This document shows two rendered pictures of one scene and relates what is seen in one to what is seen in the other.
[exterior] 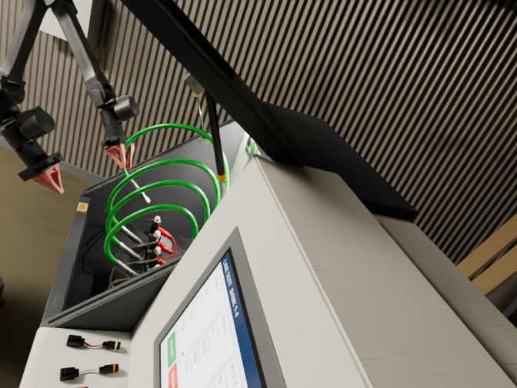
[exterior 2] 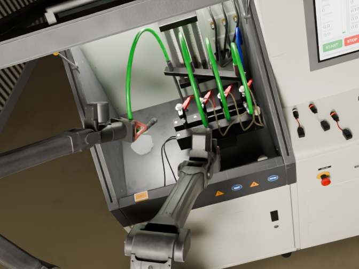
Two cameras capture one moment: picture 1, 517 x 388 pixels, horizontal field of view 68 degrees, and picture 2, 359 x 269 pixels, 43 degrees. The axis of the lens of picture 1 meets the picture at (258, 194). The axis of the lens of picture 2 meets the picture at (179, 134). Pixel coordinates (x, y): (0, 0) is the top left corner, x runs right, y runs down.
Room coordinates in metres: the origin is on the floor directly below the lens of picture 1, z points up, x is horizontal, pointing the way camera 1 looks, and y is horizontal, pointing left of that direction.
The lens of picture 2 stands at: (0.51, 1.21, 2.39)
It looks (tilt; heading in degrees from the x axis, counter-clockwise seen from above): 53 degrees down; 303
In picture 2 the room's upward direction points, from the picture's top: 23 degrees counter-clockwise
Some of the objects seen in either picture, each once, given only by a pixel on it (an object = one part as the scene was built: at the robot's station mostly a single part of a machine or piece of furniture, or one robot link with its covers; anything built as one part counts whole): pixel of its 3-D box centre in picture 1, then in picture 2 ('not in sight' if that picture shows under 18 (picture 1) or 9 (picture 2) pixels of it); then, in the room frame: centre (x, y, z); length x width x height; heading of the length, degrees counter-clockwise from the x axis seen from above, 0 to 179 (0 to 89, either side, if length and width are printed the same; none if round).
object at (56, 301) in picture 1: (68, 265); (203, 191); (0.97, 0.49, 0.87); 0.62 x 0.04 x 0.16; 24
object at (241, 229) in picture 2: not in sight; (221, 237); (0.96, 0.51, 0.44); 0.65 x 0.02 x 0.68; 24
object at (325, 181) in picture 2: not in sight; (324, 179); (0.54, 0.35, 0.80); 0.05 x 0.04 x 0.05; 24
